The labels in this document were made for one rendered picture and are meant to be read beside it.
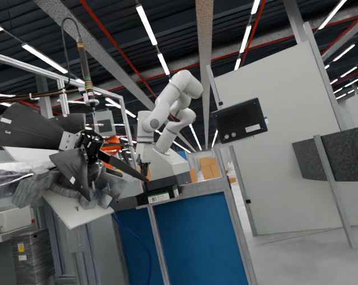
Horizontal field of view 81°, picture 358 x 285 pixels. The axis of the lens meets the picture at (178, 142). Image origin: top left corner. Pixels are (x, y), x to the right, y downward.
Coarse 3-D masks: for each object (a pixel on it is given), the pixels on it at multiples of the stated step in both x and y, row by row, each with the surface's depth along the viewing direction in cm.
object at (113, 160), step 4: (112, 156) 104; (112, 160) 108; (116, 160) 105; (120, 160) 102; (112, 164) 111; (116, 164) 109; (120, 164) 107; (124, 164) 103; (120, 168) 111; (124, 168) 109; (128, 168) 106; (132, 168) 100; (128, 172) 113; (132, 172) 110; (136, 172) 105; (136, 176) 114; (140, 176) 109; (144, 176) 98; (144, 180) 115; (148, 180) 108
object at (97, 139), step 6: (84, 132) 105; (90, 132) 108; (78, 138) 102; (84, 138) 100; (90, 138) 102; (96, 138) 107; (102, 138) 109; (78, 144) 101; (84, 144) 100; (90, 144) 101; (96, 144) 102; (90, 150) 102; (96, 150) 104; (90, 156) 106; (96, 156) 112; (90, 162) 104
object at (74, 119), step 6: (66, 114) 127; (72, 114) 127; (78, 114) 128; (84, 114) 130; (54, 120) 120; (60, 120) 121; (66, 120) 120; (72, 120) 120; (78, 120) 121; (84, 120) 121; (60, 126) 117; (66, 126) 117; (72, 126) 116; (78, 126) 116; (84, 126) 116; (72, 132) 113
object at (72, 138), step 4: (64, 132) 100; (68, 132) 101; (64, 136) 100; (68, 136) 101; (72, 136) 102; (76, 136) 104; (64, 140) 100; (72, 140) 102; (60, 144) 98; (64, 144) 99; (68, 144) 101; (72, 144) 102; (60, 148) 98; (64, 148) 99; (68, 148) 100; (72, 148) 101
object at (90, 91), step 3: (78, 36) 123; (78, 39) 122; (81, 39) 123; (78, 42) 124; (87, 90) 118; (90, 90) 118; (87, 93) 118; (90, 93) 118; (93, 93) 119; (90, 96) 117; (93, 96) 118; (90, 99) 117; (93, 99) 118; (90, 105) 118; (93, 105) 118
